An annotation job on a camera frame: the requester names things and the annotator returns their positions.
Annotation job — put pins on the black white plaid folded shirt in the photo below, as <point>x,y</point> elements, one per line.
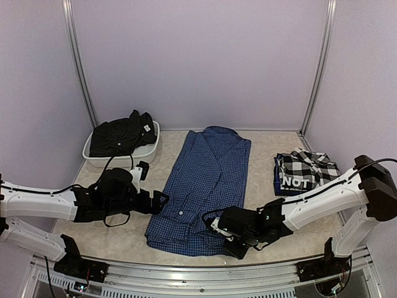
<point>301,171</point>

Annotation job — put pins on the right aluminium frame post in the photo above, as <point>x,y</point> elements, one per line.
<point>321,66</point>

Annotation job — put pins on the aluminium frame post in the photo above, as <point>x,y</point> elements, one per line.
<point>78,62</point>
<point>321,66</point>

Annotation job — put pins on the black striped shirt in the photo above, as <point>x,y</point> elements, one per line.
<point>120,137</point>

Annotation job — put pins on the white plastic basket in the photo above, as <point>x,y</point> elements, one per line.
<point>145,153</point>

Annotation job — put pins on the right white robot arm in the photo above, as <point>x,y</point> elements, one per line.
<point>368,188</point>

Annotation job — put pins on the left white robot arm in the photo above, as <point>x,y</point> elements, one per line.
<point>117,191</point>

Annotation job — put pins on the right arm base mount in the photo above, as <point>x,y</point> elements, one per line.
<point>322,267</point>

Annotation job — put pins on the blue checked long sleeve shirt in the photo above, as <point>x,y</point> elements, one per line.
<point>209,174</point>

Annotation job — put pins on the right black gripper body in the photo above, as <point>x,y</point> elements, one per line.
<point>249,241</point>

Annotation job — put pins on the left aluminium frame post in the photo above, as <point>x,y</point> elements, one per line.
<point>78,62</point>

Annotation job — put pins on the front aluminium rail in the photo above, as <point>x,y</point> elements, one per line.
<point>278,279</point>

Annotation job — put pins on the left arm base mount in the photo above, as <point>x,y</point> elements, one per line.
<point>78,267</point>

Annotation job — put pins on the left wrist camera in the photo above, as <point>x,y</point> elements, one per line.
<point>139,173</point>

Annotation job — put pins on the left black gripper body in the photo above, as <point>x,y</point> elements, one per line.
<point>142,207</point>

